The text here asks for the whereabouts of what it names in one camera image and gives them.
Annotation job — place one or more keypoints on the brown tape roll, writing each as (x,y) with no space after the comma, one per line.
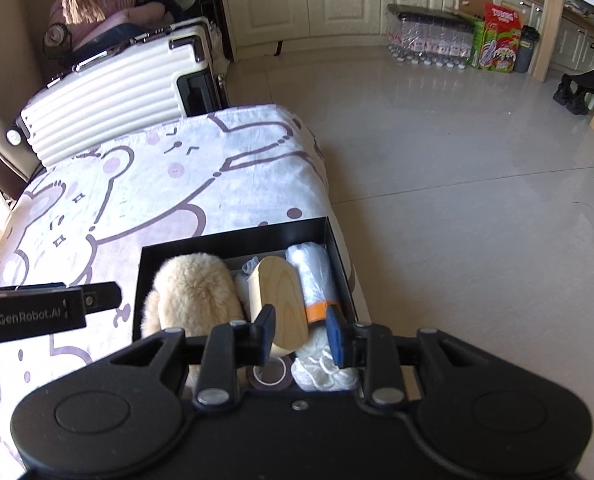
(272,375)

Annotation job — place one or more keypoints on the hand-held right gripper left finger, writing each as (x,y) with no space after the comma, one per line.
(266,327)

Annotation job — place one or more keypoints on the beige fluffy plush toy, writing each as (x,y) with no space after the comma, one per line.
(192,290)

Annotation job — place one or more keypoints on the white ribbed suitcase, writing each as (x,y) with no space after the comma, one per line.
(112,90)

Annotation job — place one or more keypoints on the green printed carton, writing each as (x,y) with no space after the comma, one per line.
(497,40)

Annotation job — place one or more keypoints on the cream kitchen cabinet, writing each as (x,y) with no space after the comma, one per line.
(287,5)

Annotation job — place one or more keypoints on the oval wooden box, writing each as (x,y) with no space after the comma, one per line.
(282,300)

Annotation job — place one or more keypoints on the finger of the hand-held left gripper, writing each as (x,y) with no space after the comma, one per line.
(102,296)

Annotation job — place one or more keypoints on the dark trash bin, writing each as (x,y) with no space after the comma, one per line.
(527,50)

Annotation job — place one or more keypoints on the wooden post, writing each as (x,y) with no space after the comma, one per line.
(552,25)

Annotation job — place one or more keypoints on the black cardboard box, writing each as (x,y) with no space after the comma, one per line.
(227,245)

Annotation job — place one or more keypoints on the pack of water bottles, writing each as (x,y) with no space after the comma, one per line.
(432,40)

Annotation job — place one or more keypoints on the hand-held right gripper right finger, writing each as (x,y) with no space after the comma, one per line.
(334,335)

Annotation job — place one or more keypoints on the bear printed blanket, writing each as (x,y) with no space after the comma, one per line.
(177,185)

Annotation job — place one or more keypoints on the black stool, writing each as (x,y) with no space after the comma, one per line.
(584,85)

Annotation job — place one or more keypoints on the white mesh cloth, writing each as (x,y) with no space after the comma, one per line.
(244,282)

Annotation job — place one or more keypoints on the plastic film roll orange core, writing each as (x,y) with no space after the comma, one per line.
(314,270)

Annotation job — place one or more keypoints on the white yarn ball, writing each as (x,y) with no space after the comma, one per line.
(322,370)

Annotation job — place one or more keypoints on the pink cushion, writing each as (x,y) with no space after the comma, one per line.
(137,17)

